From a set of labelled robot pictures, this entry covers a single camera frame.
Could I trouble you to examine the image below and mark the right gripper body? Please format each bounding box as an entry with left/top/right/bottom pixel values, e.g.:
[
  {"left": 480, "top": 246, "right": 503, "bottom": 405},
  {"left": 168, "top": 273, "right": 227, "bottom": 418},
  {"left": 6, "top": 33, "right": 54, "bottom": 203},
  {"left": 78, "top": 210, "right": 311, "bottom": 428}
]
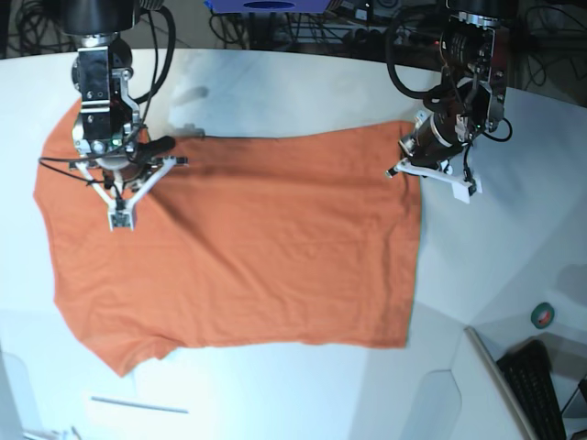
[{"left": 94, "top": 135, "right": 176, "bottom": 193}]

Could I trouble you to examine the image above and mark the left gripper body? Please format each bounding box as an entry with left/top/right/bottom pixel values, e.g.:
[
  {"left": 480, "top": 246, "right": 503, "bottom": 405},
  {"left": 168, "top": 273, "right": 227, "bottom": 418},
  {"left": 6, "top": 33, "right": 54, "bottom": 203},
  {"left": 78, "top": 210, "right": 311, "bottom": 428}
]
[{"left": 398, "top": 110, "right": 463, "bottom": 171}]

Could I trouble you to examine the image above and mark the orange t-shirt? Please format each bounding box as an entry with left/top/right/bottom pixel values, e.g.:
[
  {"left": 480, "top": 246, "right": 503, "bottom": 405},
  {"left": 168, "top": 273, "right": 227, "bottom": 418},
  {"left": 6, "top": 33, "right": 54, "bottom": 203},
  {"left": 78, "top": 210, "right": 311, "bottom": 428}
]
[{"left": 34, "top": 120, "right": 421, "bottom": 376}]

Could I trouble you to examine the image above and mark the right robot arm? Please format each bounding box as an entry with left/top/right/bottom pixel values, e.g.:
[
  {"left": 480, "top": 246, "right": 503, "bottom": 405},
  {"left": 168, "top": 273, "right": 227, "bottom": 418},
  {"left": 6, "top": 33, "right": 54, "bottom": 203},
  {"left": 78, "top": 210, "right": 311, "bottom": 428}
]
[{"left": 61, "top": 1, "right": 187, "bottom": 228}]

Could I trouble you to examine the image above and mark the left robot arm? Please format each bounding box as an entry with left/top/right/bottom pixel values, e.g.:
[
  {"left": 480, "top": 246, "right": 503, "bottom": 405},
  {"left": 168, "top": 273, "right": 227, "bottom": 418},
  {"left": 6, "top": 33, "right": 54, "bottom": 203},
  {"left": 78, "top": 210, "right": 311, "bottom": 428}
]
[{"left": 384, "top": 1, "right": 518, "bottom": 195}]

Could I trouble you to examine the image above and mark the black power strip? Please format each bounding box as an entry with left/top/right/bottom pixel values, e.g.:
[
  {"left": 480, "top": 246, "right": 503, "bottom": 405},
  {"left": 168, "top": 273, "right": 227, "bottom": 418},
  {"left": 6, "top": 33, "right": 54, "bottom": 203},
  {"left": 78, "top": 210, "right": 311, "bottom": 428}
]
[{"left": 352, "top": 27, "right": 441, "bottom": 50}]

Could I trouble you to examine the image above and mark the blue box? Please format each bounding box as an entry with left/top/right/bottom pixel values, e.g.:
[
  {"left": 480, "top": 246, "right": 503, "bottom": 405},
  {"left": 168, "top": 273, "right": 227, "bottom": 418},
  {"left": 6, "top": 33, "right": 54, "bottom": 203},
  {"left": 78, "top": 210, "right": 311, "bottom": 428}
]
[{"left": 204, "top": 0, "right": 340, "bottom": 14}]

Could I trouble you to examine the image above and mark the green tape roll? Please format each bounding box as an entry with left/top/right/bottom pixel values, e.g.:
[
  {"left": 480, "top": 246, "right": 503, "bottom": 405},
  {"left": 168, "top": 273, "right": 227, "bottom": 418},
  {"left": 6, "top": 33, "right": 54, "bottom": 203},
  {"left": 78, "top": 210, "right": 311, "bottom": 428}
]
[{"left": 530, "top": 302, "right": 556, "bottom": 330}]

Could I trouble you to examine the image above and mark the black keyboard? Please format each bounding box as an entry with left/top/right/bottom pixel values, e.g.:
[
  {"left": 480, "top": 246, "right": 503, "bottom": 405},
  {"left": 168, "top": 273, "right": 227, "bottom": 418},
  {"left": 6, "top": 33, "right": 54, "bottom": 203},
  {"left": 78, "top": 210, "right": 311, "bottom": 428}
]
[{"left": 497, "top": 339, "right": 567, "bottom": 440}]

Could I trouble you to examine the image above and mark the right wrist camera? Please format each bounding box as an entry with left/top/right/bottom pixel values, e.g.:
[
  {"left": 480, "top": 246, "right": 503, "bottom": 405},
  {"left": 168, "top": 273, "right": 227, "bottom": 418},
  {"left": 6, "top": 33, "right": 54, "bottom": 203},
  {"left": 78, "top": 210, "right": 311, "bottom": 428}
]
[{"left": 108, "top": 210, "right": 135, "bottom": 231}]

